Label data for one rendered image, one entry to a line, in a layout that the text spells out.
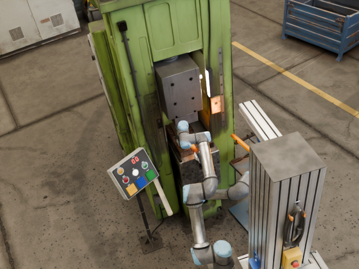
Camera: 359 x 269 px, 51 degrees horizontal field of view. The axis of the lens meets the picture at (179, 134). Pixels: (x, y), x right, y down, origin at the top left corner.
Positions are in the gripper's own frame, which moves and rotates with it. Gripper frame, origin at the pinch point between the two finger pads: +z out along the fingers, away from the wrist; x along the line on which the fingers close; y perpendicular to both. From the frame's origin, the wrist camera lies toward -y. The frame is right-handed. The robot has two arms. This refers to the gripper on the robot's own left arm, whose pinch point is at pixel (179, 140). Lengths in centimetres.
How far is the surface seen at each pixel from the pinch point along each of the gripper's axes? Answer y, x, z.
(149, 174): 12.9, -30.5, 18.9
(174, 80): -33.7, 6.8, -35.4
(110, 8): -69, -26, -86
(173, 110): -21.5, 2.3, -11.9
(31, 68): -336, -140, 315
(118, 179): 12, -55, 8
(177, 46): -55, 16, -45
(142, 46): -58, -9, -52
